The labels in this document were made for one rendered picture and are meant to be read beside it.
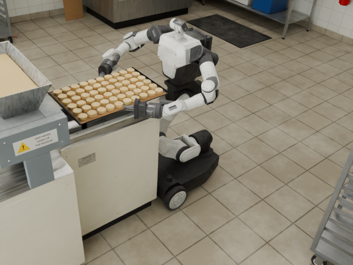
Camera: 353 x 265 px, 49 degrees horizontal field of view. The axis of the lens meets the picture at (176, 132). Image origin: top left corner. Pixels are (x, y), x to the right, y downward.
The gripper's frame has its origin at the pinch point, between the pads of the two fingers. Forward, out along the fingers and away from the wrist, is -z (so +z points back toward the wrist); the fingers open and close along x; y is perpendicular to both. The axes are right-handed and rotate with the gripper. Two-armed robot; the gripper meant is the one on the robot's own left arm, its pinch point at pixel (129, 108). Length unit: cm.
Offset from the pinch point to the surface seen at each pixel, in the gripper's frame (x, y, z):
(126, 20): -89, -375, -83
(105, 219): -86, 9, -16
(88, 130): -9.9, 12.5, -20.9
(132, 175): -57, -6, 0
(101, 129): -11.6, 7.4, -15.1
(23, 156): 5, 57, -37
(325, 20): -79, -428, 220
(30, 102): 24, 41, -37
